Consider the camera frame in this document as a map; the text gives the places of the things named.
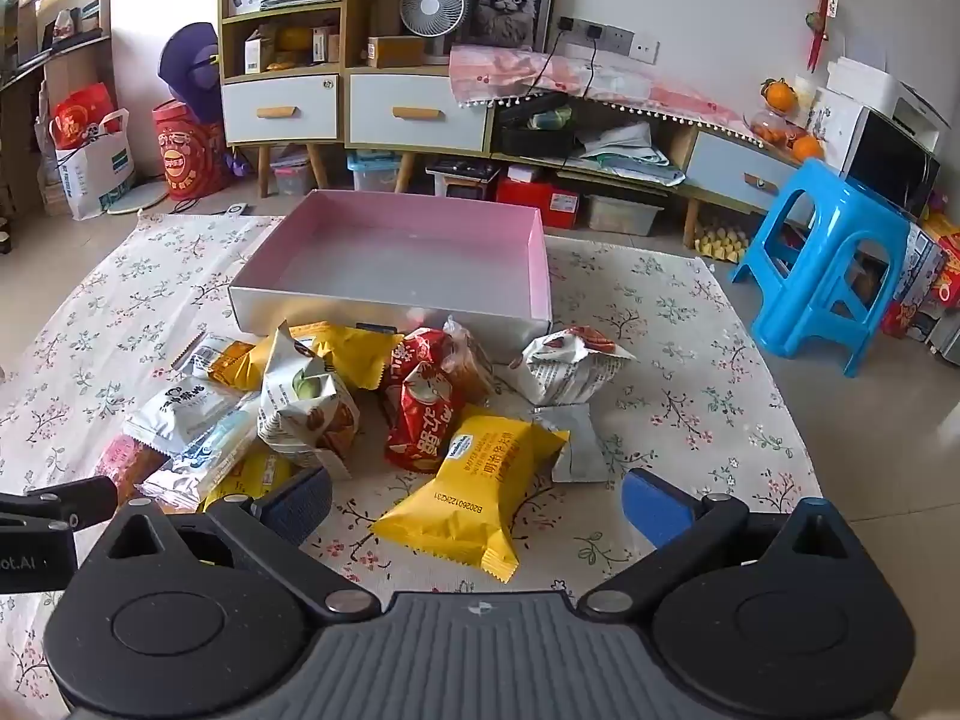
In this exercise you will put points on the dark bookshelf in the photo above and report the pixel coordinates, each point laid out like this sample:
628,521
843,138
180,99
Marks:
22,15

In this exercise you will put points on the white desk fan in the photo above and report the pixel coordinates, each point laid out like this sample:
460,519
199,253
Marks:
431,7

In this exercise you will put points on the red snack packet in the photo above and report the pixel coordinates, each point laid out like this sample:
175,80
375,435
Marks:
420,349
424,427

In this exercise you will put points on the white monkey-print snack packet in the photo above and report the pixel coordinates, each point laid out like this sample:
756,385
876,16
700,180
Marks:
180,409

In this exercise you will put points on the black bag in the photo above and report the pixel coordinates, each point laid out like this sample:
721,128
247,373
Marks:
536,142

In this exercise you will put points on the small white device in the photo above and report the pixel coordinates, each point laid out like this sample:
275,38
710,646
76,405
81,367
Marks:
238,208

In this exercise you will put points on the floral tablecloth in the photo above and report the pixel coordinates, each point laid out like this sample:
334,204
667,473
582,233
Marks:
675,405

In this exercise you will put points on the white wall socket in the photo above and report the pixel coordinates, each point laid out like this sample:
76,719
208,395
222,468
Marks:
645,50

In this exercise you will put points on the wooden single-drawer cabinet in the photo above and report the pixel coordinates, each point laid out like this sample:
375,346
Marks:
420,124

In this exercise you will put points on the red gift bucket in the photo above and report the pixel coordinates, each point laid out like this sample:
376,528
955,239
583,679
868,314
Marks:
187,157

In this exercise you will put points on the silver snack packet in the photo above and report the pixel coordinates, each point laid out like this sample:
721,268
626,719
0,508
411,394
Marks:
577,442

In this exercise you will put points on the folded white-green cloth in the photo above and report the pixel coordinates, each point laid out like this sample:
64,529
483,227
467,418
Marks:
622,150

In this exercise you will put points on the clear plastic storage bin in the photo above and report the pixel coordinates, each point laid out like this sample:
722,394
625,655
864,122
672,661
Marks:
622,214

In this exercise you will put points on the red hanging wall ornament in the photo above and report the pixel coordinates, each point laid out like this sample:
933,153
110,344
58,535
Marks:
817,52

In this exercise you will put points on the small yellow snack packet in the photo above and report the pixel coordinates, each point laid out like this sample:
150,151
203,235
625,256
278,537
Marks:
255,476

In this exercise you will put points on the white and orange snack packet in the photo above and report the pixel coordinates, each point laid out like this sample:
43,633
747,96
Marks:
225,360

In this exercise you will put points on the light blue snack packet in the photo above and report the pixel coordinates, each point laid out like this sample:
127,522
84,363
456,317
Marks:
202,457

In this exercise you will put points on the white printed carton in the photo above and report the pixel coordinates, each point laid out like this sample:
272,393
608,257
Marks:
259,52

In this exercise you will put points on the pink snack packet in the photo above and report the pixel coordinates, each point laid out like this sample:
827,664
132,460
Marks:
124,465

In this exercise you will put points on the grey wall socket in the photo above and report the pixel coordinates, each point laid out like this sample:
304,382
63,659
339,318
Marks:
619,37

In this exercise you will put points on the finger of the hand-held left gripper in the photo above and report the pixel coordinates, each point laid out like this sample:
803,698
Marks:
67,501

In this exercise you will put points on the small clear plastic bin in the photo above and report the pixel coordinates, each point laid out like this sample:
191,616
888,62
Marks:
294,178

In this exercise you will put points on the orange with leaves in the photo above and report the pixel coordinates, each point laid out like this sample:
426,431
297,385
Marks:
780,94

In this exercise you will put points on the yellow egg tray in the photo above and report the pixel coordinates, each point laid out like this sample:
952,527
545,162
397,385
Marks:
724,240

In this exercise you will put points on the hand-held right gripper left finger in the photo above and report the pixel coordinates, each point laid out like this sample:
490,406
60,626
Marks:
300,501

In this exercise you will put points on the white apple-print snack packet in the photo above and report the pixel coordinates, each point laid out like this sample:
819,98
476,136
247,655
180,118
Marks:
562,375
300,405

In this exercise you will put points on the white printer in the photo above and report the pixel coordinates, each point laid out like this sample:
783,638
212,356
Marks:
870,82

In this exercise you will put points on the clear-wrapped brown cake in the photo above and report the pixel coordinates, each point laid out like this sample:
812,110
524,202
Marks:
469,375

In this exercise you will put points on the red box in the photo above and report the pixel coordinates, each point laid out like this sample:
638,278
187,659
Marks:
536,202

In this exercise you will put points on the white cup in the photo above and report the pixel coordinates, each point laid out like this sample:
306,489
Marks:
804,94

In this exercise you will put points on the white paper bag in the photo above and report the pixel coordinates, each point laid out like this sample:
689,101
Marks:
94,172

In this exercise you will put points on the red snack carton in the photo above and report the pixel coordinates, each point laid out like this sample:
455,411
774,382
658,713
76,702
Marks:
919,300

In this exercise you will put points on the blue plastic stool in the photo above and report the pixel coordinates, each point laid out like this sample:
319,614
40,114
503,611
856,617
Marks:
825,195

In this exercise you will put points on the white round base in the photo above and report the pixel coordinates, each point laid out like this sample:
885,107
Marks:
139,199

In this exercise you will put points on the blue-lid plastic bin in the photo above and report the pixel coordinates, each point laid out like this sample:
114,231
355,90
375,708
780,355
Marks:
371,176

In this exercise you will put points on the pink floral cloth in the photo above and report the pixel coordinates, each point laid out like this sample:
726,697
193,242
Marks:
510,71

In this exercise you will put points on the red bag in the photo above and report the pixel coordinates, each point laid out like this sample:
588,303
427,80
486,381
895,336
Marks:
79,116

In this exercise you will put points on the bowl of small oranges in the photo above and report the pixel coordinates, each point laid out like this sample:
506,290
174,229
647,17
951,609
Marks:
769,131

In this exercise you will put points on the pink cardboard box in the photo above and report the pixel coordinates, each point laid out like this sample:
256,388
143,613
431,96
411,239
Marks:
390,255

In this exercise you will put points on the long wooden TV cabinet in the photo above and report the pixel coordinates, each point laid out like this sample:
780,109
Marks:
720,157

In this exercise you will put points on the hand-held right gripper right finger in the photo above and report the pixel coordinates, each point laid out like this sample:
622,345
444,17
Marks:
652,510

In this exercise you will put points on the brown cardboard box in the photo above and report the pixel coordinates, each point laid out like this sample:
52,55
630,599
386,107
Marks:
397,51

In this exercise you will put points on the purple hat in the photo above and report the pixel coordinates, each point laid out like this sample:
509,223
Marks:
184,67

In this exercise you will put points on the small brown-white carton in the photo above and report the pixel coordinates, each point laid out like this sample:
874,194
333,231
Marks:
325,45

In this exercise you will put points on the large orange fruit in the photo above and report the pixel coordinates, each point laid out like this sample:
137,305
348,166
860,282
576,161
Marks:
294,39

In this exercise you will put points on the white microwave oven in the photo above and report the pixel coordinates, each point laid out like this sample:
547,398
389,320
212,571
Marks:
885,165

